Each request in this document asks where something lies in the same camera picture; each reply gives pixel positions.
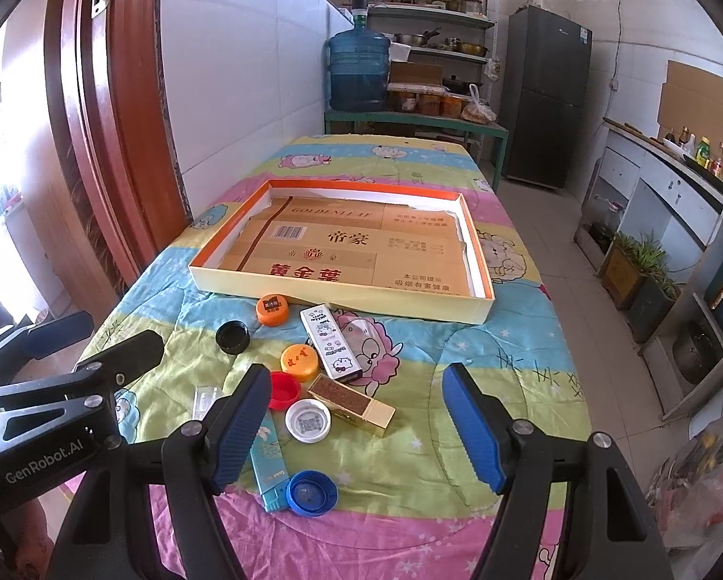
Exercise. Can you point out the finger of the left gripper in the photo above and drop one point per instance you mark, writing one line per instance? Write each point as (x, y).
(101, 375)
(41, 335)

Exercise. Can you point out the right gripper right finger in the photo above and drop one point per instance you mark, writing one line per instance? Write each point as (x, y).
(518, 462)

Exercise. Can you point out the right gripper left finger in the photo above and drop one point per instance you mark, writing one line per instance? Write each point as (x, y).
(199, 460)

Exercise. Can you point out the teal rectangular box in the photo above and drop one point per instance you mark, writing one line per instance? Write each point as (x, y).
(270, 470)

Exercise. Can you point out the clear plastic packet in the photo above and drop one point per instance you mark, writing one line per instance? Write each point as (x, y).
(204, 399)

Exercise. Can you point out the red bottle cap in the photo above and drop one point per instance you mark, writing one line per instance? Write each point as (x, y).
(285, 391)

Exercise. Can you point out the white cap with QR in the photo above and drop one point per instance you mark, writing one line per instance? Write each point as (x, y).
(308, 421)

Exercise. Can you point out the blue bottle cap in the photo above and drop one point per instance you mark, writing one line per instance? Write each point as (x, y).
(311, 493)

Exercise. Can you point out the black bottle cap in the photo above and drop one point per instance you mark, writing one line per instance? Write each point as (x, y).
(233, 337)

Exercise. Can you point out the gold rectangular box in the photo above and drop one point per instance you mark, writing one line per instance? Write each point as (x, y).
(352, 406)

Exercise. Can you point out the white cartoon lighter box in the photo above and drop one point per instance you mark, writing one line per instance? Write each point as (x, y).
(338, 360)

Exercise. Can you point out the plain orange bottle cap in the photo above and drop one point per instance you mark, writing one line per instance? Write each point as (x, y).
(300, 361)

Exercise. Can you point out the colourful cartoon quilt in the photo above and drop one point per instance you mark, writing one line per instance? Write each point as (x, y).
(410, 505)

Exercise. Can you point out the orange cap with label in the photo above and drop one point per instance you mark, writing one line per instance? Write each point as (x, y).
(272, 310)

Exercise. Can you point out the plastic bag on floor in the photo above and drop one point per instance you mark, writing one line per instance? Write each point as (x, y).
(686, 498)

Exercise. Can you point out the potted green plant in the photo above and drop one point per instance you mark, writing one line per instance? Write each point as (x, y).
(630, 263)

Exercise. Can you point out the orange rimmed cardboard tray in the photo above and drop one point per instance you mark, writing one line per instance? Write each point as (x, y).
(473, 309)

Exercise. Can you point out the flattened cardboard tray liner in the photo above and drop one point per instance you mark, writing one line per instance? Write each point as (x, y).
(353, 242)

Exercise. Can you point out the white kitchen counter cabinet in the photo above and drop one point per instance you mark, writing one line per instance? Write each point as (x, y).
(637, 188)

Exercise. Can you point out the plastic bag with food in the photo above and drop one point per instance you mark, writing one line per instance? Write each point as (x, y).
(477, 110)

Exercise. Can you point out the green bottle on counter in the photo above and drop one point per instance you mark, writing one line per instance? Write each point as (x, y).
(703, 153)

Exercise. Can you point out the green bench table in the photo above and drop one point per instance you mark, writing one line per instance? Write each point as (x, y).
(497, 133)

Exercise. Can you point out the blue water jug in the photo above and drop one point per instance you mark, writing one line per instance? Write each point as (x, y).
(359, 66)

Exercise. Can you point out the black refrigerator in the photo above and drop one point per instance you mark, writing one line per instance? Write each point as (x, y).
(546, 76)

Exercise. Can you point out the grey kitchen shelf unit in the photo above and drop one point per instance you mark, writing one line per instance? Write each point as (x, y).
(460, 36)

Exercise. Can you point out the brown wooden door frame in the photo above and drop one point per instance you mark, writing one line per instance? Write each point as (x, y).
(116, 112)

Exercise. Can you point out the brown cardboard wall sheet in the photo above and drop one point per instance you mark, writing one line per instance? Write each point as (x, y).
(692, 98)

